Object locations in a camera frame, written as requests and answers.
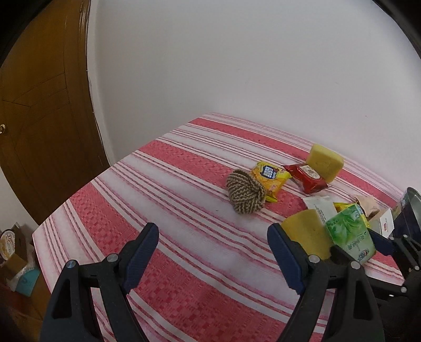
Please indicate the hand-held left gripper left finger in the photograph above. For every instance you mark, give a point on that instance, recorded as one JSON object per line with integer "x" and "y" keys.
{"x": 141, "y": 259}

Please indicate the brown wooden door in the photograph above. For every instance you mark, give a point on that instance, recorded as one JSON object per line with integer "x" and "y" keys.
{"x": 39, "y": 115}

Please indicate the yellow sponge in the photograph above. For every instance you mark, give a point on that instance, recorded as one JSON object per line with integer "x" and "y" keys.
{"x": 324, "y": 161}
{"x": 306, "y": 233}

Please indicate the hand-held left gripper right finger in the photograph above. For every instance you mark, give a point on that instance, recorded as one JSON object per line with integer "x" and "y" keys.
{"x": 289, "y": 259}

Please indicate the round snack tub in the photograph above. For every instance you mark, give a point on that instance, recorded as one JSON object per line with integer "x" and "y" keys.
{"x": 6, "y": 245}

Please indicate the green tissue pack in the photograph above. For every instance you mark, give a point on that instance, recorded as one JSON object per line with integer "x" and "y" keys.
{"x": 348, "y": 233}

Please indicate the red snack packet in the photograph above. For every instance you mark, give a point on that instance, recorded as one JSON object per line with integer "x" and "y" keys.
{"x": 307, "y": 177}

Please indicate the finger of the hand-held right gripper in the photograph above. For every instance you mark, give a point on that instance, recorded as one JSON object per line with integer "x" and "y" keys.
{"x": 381, "y": 245}
{"x": 338, "y": 255}

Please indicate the brass door knob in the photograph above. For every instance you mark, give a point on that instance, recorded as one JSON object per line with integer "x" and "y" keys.
{"x": 2, "y": 129}

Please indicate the teal box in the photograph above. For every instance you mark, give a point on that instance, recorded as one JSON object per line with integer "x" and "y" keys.
{"x": 28, "y": 282}

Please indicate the round metal tin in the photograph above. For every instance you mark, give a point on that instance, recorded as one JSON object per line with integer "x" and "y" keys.
{"x": 408, "y": 217}

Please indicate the white packet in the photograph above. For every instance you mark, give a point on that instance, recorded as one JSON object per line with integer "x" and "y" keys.
{"x": 317, "y": 204}

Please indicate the yellow tissue pack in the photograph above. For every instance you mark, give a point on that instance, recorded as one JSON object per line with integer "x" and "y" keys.
{"x": 342, "y": 206}

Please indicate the red white striped tablecloth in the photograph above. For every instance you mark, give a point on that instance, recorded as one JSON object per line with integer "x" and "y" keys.
{"x": 197, "y": 263}

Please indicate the white box with red label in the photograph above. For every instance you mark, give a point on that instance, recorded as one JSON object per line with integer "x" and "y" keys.
{"x": 384, "y": 222}

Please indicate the brown cardboard box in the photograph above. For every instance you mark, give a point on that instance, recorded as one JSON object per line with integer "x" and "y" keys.
{"x": 18, "y": 263}

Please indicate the beige packet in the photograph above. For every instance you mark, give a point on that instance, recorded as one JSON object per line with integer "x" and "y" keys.
{"x": 368, "y": 204}

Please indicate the yellow snack packet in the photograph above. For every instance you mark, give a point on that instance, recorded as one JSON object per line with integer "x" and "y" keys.
{"x": 268, "y": 176}

